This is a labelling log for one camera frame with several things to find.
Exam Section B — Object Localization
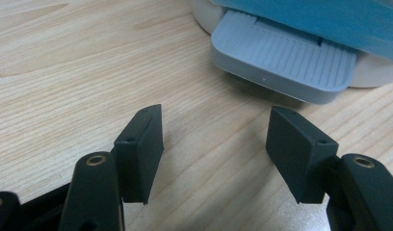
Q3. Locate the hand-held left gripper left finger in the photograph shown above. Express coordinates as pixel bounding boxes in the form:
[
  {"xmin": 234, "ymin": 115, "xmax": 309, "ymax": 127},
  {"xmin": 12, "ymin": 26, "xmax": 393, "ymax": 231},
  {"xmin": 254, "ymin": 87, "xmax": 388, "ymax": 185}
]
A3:
[{"xmin": 58, "ymin": 103, "xmax": 165, "ymax": 231}]

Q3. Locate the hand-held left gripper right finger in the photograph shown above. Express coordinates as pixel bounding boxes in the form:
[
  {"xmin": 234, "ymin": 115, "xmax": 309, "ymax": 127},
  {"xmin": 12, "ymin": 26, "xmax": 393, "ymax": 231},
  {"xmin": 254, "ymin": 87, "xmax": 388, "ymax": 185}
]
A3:
[{"xmin": 265, "ymin": 106, "xmax": 393, "ymax": 231}]

